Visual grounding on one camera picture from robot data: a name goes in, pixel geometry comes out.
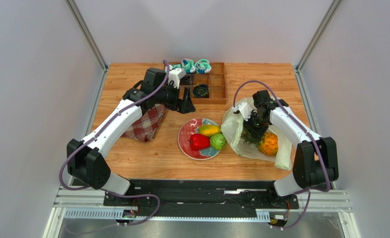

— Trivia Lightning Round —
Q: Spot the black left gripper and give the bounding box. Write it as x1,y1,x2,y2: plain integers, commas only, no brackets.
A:
154,81,196,114

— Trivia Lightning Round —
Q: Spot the fake pineapple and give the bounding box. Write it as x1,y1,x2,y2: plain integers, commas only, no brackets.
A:
241,132,279,157

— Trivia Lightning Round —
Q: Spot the translucent white plastic bag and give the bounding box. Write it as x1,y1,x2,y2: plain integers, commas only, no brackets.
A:
221,108,292,171

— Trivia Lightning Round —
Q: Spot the yellow fake mango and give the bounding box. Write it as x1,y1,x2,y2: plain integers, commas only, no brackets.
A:
198,124,221,137

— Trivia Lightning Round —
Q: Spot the red fake bell pepper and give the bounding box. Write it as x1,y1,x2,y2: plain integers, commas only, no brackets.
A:
189,133,210,151

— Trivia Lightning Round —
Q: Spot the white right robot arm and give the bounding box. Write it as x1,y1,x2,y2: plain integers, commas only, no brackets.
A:
237,90,339,197

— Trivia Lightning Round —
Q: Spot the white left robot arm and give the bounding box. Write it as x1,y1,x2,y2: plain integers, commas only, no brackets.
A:
61,67,196,195

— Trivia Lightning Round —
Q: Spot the red and teal plate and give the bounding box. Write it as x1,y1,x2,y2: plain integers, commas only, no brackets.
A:
177,118,220,161

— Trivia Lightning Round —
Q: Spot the wooden compartment tray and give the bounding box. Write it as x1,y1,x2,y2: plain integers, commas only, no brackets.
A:
179,62,228,105

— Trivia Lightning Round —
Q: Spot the teal white sock left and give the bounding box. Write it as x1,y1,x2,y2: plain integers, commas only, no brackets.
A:
172,58,196,73

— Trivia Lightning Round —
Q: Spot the teal white sock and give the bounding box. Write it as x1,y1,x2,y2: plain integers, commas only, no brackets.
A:
194,59,212,74
172,58,196,73

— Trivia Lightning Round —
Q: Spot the teal white sock right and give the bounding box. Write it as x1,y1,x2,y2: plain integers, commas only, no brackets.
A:
194,59,212,74

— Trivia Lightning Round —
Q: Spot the red plaid cloth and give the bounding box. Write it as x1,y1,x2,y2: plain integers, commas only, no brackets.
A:
121,105,166,142

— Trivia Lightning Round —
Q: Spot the black yellow cable coil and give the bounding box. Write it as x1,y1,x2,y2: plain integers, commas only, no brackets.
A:
192,83,211,99

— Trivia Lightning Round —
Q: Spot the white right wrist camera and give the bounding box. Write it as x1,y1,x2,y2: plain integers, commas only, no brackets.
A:
232,102,254,121

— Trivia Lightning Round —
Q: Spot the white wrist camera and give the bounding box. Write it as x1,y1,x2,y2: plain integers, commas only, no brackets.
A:
167,66,186,88
232,102,254,121

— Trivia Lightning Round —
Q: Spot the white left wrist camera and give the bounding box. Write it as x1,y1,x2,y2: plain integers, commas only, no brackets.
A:
167,66,186,88

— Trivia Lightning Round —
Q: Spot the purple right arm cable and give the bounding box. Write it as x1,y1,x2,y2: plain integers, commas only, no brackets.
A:
232,80,332,231

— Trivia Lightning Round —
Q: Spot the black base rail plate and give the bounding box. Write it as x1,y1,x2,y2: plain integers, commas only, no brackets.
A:
104,179,299,217

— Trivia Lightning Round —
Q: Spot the white slotted cable duct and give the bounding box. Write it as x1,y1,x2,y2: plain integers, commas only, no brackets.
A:
63,208,271,223

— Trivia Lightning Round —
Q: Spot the aluminium frame post left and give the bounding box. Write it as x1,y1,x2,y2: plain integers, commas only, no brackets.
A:
64,0,109,71

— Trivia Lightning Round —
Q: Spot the aluminium frame post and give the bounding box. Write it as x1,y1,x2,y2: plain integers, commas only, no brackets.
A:
64,0,109,71
296,0,343,71

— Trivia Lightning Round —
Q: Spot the aluminium frame post right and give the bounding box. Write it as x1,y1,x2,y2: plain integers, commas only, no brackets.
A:
296,0,343,71

